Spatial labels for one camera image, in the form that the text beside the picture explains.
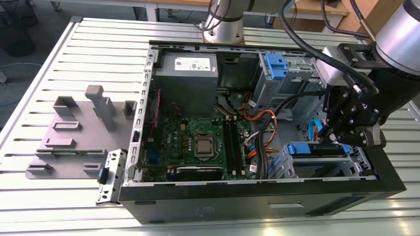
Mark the black cable with metal sleeve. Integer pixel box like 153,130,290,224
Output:
320,0,378,44

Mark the silver drive cage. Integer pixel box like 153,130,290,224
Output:
252,51,329,118

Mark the blue drive latch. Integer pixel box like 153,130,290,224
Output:
264,53,290,80

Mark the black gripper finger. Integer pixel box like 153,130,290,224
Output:
330,125,386,148
320,86,358,145

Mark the black open PC case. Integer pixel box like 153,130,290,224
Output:
118,40,406,225

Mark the CPU socket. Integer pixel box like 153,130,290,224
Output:
192,132,216,162

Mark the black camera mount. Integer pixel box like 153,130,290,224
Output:
337,43,381,72

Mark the blue data wire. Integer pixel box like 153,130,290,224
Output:
308,119,325,144

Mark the grey parts rack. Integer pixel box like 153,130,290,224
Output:
25,85,138,180

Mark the black RAM slot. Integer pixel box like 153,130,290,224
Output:
230,115,246,177
221,115,237,177

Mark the wooden desk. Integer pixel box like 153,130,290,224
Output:
265,0,350,34

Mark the black cable bundle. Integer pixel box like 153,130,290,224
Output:
253,90,329,179

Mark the hard disk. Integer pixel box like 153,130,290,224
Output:
268,143,353,177

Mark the black office chair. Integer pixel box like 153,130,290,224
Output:
0,0,37,57

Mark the black graphics card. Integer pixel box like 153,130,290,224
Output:
166,165,228,183

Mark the grey power supply unit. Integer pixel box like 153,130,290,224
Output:
153,52,220,118

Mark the silver expansion slot bracket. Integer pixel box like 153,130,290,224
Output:
94,148,128,206

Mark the green motherboard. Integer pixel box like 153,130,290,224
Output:
141,116,254,183

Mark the silver CPU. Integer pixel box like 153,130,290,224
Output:
196,139,213,155

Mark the silver disk bay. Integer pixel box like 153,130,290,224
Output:
282,141,374,179

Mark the wooden cabinet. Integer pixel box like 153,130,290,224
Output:
356,0,404,40

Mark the white desk frame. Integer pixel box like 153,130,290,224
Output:
48,0,210,23

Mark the orange wire bundle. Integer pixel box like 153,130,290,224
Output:
242,90,280,160

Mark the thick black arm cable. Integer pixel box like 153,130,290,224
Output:
277,0,381,95

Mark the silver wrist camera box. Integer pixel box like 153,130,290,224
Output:
314,46,361,87

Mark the green RAM stick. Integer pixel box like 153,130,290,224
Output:
37,148,106,156

